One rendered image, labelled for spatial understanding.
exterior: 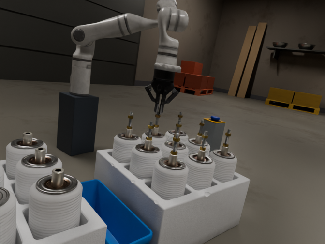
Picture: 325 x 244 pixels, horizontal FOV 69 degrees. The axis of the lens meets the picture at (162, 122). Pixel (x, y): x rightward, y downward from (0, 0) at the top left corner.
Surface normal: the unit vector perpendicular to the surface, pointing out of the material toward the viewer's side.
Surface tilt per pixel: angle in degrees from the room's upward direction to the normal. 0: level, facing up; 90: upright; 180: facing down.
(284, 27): 90
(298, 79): 90
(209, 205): 90
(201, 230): 90
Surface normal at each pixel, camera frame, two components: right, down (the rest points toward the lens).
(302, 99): -0.53, 0.11
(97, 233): 0.66, 0.27
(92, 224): 0.15, -0.96
